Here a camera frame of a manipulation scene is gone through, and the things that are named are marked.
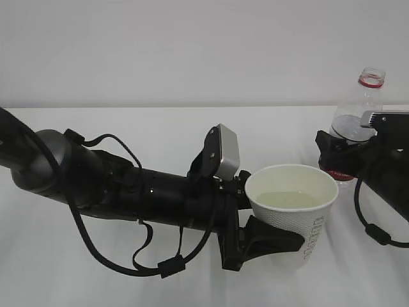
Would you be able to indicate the clear Nongfu Spring water bottle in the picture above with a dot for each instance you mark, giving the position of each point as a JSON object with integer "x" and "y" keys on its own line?
{"x": 363, "y": 96}

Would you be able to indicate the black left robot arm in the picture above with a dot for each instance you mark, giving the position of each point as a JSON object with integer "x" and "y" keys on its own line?
{"x": 67, "y": 168}

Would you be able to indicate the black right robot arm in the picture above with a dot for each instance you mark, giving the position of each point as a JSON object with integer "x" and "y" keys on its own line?
{"x": 381, "y": 164}

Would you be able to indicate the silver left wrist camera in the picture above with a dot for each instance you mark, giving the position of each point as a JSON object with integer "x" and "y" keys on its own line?
{"x": 219, "y": 157}

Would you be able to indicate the white paper cup green logo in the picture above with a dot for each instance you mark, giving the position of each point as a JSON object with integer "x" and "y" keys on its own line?
{"x": 296, "y": 198}

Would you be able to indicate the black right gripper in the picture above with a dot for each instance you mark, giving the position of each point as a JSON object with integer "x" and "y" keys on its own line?
{"x": 347, "y": 159}

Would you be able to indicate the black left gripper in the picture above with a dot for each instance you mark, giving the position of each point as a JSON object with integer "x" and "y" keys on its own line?
{"x": 214, "y": 203}

